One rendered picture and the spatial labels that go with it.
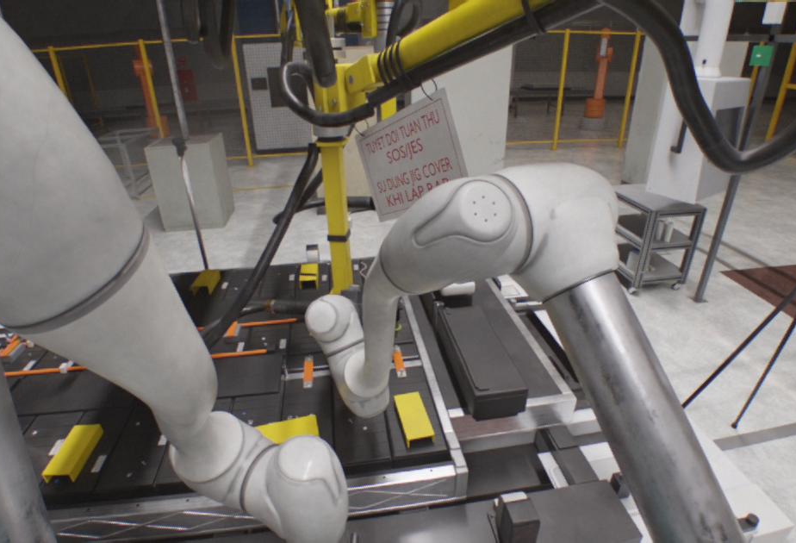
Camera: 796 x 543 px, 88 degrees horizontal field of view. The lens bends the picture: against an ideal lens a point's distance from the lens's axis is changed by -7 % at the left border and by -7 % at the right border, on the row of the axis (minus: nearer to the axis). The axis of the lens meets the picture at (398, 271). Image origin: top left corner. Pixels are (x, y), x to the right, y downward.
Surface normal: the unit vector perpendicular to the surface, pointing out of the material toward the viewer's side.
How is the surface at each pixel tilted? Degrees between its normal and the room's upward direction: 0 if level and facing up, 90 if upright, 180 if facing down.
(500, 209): 51
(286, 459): 7
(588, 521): 0
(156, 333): 99
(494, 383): 0
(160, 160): 90
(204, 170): 90
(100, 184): 80
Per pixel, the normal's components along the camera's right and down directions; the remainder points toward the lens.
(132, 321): 0.83, 0.44
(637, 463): -0.77, 0.15
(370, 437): -0.02, -0.89
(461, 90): 0.14, 0.45
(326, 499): 0.65, 0.18
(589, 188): 0.40, -0.33
